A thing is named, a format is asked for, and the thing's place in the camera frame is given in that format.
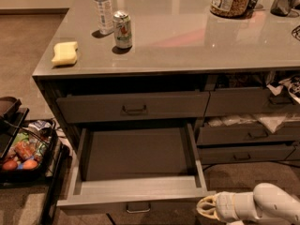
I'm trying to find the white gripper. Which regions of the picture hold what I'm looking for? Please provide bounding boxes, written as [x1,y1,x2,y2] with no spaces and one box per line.
[197,192,255,222]

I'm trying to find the grey drawer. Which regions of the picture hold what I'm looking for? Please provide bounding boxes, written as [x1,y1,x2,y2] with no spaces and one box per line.
[57,124,212,214]
[56,91,209,124]
[198,143,295,165]
[205,87,300,116]
[196,122,300,145]

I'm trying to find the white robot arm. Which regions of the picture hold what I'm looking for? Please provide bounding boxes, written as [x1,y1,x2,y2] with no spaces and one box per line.
[196,183,300,225]

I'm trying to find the plastic bags in drawer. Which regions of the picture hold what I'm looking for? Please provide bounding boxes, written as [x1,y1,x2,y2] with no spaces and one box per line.
[207,113,300,133]

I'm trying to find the grey kitchen counter cabinet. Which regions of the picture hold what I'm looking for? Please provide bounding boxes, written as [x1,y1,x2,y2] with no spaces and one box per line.
[34,0,299,161]

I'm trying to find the black cart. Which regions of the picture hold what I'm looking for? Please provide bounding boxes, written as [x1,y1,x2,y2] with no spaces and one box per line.
[0,97,69,225]

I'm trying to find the black basket of snacks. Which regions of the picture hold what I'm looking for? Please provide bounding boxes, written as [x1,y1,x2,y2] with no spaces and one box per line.
[0,120,57,182]

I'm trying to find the silver green soda can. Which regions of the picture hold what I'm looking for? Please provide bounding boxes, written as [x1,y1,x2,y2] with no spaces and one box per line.
[112,10,132,49]

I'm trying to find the yellow sponge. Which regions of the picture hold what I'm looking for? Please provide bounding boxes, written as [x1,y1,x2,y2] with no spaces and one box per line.
[52,41,78,67]

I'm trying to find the dark glass pitcher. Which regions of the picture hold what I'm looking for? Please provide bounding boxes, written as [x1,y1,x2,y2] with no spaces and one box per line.
[270,0,300,17]

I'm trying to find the clear plastic water bottle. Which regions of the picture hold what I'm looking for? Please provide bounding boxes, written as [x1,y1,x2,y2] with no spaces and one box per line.
[93,0,113,35]

